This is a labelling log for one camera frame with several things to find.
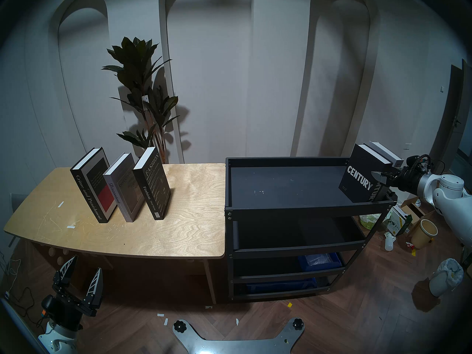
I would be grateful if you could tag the white spray bottle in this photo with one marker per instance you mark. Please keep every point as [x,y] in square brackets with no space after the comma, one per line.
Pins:
[389,242]

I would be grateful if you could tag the tall green potted plant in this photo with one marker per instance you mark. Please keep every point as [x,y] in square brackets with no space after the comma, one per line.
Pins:
[136,62]

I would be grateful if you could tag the black star knob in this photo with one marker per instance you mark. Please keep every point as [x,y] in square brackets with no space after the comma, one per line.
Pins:
[179,326]
[298,323]

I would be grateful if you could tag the white bin with bag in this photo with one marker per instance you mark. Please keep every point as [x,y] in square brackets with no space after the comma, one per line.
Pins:
[446,276]

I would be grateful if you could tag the green and white carton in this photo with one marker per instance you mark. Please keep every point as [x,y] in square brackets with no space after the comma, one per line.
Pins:
[398,220]

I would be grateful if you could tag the grey metal robot base plate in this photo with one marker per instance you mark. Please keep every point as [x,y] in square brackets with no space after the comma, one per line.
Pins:
[236,346]

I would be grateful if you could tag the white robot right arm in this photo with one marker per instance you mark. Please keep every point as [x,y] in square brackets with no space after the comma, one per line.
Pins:
[450,202]

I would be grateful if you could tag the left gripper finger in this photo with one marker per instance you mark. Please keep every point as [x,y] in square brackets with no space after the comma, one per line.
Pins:
[64,274]
[95,292]

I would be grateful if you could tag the blue plastic bin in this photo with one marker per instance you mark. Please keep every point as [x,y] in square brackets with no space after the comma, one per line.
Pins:
[284,285]

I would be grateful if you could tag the black metal shelf cart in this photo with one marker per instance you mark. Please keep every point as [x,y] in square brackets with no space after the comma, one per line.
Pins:
[287,183]

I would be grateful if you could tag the light green plastic bag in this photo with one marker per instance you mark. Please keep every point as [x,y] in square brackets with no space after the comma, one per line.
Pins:
[370,222]

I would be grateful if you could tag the light wooden display table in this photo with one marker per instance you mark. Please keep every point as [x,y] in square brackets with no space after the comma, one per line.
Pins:
[147,235]

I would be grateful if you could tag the red and yellow small item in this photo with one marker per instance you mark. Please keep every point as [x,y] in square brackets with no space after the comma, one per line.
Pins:
[412,248]

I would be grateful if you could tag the black Fashion book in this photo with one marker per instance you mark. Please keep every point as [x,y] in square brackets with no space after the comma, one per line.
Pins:
[153,183]

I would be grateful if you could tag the grey Discontent book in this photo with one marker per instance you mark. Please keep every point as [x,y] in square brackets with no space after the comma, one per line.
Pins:
[125,191]

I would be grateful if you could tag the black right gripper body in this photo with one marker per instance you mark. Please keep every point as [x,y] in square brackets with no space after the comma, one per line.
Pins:
[407,176]

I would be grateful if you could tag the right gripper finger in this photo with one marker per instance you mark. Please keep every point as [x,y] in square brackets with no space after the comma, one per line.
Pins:
[380,177]

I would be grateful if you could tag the beige bucket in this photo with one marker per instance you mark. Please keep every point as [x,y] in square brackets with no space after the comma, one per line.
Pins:
[423,235]

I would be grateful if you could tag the black Century book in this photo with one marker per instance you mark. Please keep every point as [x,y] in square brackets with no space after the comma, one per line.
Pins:
[359,180]

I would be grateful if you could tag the dark door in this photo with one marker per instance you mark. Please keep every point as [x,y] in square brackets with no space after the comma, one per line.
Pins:
[453,117]

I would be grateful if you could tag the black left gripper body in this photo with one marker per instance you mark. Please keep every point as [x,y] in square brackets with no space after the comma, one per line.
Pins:
[66,309]

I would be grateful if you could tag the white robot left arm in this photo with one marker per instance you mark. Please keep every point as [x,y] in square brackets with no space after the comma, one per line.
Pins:
[57,338]

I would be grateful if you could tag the light grey Iaura book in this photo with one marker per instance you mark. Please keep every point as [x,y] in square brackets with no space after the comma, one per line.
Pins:
[389,154]

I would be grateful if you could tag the Crime and Punishment book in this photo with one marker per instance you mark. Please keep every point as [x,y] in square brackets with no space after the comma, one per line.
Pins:
[94,183]

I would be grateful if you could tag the brown cardboard box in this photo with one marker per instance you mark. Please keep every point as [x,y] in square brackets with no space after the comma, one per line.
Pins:
[415,209]

